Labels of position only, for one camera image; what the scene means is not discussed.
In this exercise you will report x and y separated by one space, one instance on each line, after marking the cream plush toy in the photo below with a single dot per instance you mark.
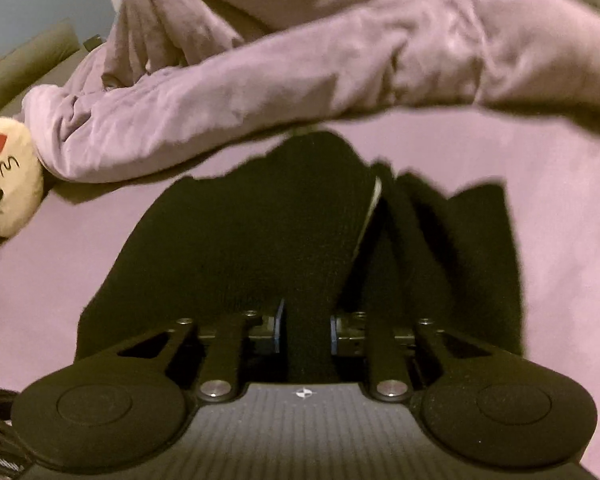
5 175

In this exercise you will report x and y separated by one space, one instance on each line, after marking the pink comforter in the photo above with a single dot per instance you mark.
280 70

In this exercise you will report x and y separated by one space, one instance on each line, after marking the green bolster pillow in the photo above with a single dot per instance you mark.
25 62

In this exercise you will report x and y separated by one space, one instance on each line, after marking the black garment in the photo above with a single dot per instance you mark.
260 240

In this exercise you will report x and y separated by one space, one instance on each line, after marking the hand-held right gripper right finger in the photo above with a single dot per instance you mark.
333 335

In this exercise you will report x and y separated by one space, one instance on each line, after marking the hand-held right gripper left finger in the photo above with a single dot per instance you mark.
280 327

